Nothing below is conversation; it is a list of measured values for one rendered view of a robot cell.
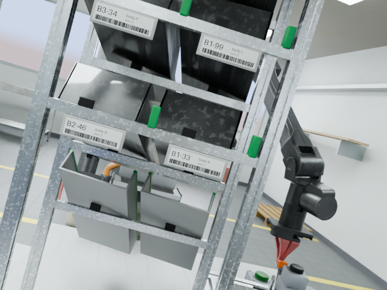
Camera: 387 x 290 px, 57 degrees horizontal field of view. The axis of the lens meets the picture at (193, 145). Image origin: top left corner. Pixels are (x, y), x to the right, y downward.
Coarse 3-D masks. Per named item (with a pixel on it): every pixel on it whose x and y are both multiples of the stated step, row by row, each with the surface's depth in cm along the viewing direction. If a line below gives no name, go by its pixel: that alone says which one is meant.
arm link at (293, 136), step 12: (276, 60) 108; (276, 72) 106; (276, 84) 98; (288, 120) 90; (288, 132) 87; (300, 132) 88; (288, 144) 86; (300, 144) 85; (312, 144) 86; (288, 156) 86; (300, 156) 82; (312, 156) 83; (300, 168) 81; (312, 168) 82
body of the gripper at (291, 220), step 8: (288, 208) 85; (296, 208) 84; (280, 216) 86; (288, 216) 84; (296, 216) 84; (304, 216) 84; (272, 224) 84; (280, 224) 85; (288, 224) 84; (296, 224) 84; (296, 232) 84; (304, 232) 84
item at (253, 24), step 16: (208, 0) 56; (224, 0) 56; (192, 16) 55; (208, 16) 55; (224, 16) 55; (240, 16) 55; (256, 16) 55; (272, 16) 55; (192, 32) 54; (240, 32) 54; (256, 32) 54; (192, 48) 58; (192, 64) 62; (208, 64) 61; (224, 64) 59; (192, 80) 67; (208, 80) 65; (224, 80) 64; (240, 80) 62; (192, 96) 73; (224, 96) 69; (240, 96) 67
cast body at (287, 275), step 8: (296, 264) 77; (288, 272) 75; (296, 272) 75; (280, 280) 77; (288, 280) 74; (296, 280) 74; (304, 280) 74; (280, 288) 76; (288, 288) 74; (296, 288) 74; (304, 288) 74
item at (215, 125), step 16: (176, 96) 58; (160, 112) 57; (176, 112) 57; (192, 112) 57; (208, 112) 57; (224, 112) 57; (240, 112) 57; (160, 128) 56; (176, 128) 56; (192, 128) 56; (208, 128) 56; (224, 128) 56; (160, 144) 61; (224, 144) 55; (160, 160) 70
